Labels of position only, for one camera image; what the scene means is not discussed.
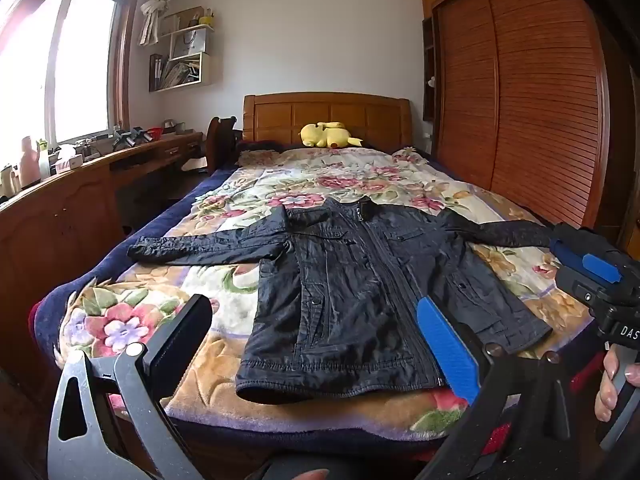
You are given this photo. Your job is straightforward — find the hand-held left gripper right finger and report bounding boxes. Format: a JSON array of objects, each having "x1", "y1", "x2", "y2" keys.
[{"x1": 416, "y1": 296, "x2": 573, "y2": 480}]

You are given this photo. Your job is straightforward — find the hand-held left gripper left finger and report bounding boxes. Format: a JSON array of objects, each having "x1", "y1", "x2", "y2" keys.
[{"x1": 47, "y1": 294, "x2": 213, "y2": 480}]

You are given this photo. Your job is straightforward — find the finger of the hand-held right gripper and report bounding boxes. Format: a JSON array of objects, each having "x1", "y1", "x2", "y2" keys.
[
  {"x1": 550, "y1": 239, "x2": 622, "y2": 285},
  {"x1": 554, "y1": 222, "x2": 640, "y2": 273}
]

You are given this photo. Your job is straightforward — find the black jacket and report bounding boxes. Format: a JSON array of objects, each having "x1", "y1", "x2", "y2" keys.
[{"x1": 127, "y1": 197, "x2": 563, "y2": 403}]

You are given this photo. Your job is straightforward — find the person's right hand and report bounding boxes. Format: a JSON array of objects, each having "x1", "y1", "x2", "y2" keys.
[{"x1": 595, "y1": 349, "x2": 621, "y2": 422}]

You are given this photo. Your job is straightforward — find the wooden louvered wardrobe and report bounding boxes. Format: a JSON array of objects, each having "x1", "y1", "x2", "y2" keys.
[{"x1": 420, "y1": 0, "x2": 623, "y2": 233}]

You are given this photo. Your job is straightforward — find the wooden desk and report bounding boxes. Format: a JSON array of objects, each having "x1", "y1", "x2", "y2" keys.
[{"x1": 0, "y1": 130, "x2": 206, "y2": 401}]

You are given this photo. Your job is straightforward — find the wooden chair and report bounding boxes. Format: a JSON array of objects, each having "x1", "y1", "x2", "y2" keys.
[{"x1": 205, "y1": 116, "x2": 239, "y2": 175}]

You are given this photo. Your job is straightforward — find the black tools on desk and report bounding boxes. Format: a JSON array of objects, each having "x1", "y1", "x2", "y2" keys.
[{"x1": 111, "y1": 127, "x2": 152, "y2": 150}]

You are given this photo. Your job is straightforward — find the floral blanket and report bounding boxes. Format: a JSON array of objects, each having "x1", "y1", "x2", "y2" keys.
[{"x1": 65, "y1": 147, "x2": 596, "y2": 441}]

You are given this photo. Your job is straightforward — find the pink bottle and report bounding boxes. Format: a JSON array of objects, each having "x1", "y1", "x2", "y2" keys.
[{"x1": 19, "y1": 136, "x2": 40, "y2": 188}]

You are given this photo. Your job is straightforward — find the yellow plush toy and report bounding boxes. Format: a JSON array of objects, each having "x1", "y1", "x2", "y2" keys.
[{"x1": 300, "y1": 121, "x2": 363, "y2": 150}]

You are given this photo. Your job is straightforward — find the wooden bed headboard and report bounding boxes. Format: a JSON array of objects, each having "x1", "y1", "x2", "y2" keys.
[{"x1": 243, "y1": 92, "x2": 413, "y2": 150}]

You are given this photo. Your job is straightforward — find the window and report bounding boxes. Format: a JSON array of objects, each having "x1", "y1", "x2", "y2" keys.
[{"x1": 0, "y1": 0, "x2": 132, "y2": 171}]

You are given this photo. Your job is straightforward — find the tied white curtain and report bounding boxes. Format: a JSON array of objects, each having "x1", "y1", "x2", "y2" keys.
[{"x1": 139, "y1": 0, "x2": 177, "y2": 47}]

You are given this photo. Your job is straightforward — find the white wall shelf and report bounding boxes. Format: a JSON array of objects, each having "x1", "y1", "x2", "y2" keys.
[{"x1": 149, "y1": 7, "x2": 222, "y2": 93}]

